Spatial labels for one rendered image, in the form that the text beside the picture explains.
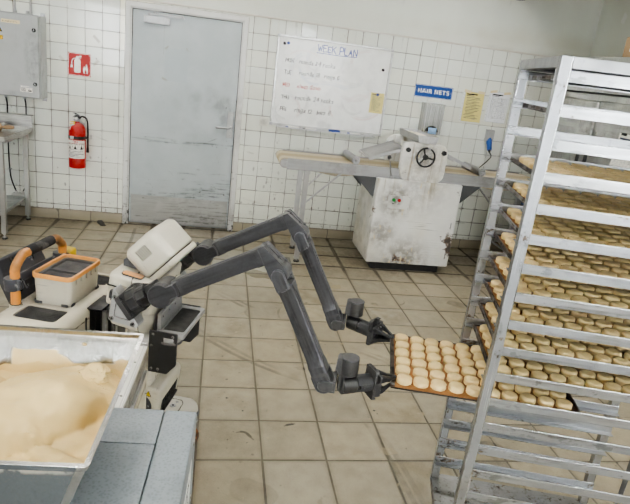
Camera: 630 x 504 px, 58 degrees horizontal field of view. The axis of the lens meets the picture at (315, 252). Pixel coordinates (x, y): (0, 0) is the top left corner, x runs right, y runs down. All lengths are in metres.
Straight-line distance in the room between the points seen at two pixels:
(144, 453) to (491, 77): 5.80
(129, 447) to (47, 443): 0.16
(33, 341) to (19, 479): 0.27
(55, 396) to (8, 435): 0.07
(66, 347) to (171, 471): 0.23
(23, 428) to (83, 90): 5.28
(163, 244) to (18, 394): 1.23
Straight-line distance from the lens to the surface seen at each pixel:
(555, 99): 1.67
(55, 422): 0.78
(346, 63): 5.86
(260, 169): 5.87
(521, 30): 6.47
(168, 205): 6.00
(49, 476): 0.67
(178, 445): 0.88
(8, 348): 0.92
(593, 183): 1.76
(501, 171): 2.13
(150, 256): 1.99
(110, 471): 0.85
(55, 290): 2.19
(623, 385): 2.10
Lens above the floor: 1.71
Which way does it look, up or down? 18 degrees down
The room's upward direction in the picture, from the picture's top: 7 degrees clockwise
